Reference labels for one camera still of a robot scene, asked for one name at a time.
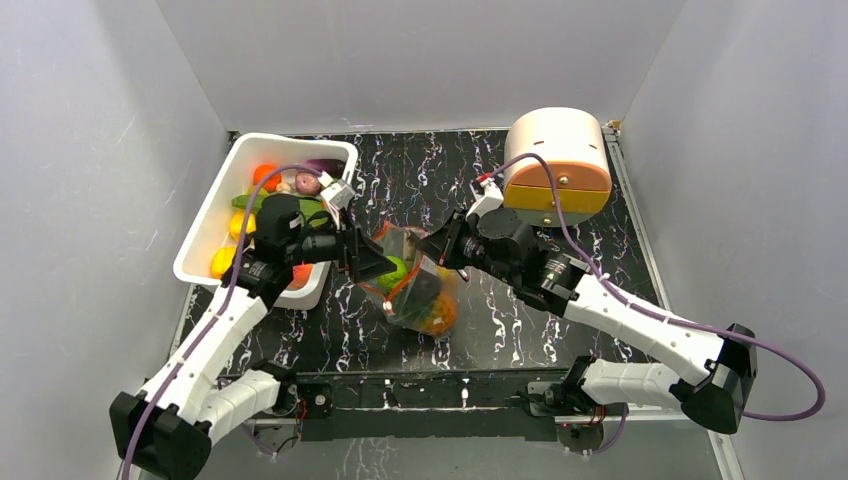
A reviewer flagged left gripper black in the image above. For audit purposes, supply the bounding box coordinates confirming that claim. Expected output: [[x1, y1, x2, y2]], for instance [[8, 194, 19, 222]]
[[285, 208, 397, 283]]

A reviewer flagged light green wrinkled vegetable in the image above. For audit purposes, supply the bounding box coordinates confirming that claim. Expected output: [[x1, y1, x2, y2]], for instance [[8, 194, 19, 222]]
[[376, 256, 408, 292]]

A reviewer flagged clear zip bag orange zipper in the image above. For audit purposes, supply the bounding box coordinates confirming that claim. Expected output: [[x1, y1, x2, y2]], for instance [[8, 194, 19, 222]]
[[360, 221, 458, 328]]

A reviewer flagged toy pineapple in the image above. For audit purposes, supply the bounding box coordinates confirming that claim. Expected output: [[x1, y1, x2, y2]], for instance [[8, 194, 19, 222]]
[[396, 289, 458, 337]]

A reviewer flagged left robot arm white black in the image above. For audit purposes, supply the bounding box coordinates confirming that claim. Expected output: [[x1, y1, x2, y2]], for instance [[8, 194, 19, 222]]
[[109, 194, 396, 479]]

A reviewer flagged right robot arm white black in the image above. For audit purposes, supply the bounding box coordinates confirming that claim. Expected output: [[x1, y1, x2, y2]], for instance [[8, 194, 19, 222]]
[[417, 208, 756, 434]]

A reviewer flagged peach fruit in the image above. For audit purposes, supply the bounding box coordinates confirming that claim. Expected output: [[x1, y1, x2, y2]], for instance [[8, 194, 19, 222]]
[[287, 263, 313, 290]]

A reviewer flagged red onion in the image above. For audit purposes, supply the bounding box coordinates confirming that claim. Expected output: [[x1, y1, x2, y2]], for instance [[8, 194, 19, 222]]
[[294, 171, 322, 196]]

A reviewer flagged purple eggplant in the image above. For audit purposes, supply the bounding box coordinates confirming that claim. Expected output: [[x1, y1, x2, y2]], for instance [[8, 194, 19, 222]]
[[302, 158, 346, 179]]

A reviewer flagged yellow bell pepper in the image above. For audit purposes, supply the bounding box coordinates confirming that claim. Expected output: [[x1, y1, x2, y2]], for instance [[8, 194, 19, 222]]
[[228, 210, 257, 242]]

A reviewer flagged orange fruit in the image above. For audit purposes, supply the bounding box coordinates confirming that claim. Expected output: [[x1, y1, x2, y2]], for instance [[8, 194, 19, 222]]
[[252, 164, 283, 194]]

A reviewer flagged white plastic bin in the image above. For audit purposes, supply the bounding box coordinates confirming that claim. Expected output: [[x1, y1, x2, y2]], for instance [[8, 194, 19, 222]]
[[173, 133, 359, 310]]

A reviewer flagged round drawer cabinet cream orange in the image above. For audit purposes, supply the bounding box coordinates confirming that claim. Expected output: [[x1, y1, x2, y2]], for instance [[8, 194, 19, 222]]
[[503, 107, 612, 226]]

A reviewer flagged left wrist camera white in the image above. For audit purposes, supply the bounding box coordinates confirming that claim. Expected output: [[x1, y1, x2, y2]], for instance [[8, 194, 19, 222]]
[[318, 172, 355, 229]]

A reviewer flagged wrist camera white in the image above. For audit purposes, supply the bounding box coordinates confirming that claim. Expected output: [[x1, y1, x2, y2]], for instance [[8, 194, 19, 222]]
[[318, 172, 355, 229], [466, 173, 504, 219]]

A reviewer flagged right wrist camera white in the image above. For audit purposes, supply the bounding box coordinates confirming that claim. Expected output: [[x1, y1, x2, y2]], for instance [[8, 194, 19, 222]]
[[466, 173, 504, 219]]

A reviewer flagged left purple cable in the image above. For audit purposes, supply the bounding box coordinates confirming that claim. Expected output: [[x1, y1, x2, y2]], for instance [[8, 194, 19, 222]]
[[119, 164, 326, 480]]

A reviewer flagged purple cable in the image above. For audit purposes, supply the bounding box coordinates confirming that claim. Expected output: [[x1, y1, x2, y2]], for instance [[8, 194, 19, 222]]
[[119, 164, 326, 480], [476, 152, 827, 423]]

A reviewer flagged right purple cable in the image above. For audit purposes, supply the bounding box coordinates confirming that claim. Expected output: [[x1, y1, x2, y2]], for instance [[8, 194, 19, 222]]
[[476, 152, 827, 423]]

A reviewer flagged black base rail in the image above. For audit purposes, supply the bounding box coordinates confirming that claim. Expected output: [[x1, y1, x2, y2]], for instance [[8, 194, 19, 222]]
[[248, 368, 606, 442]]

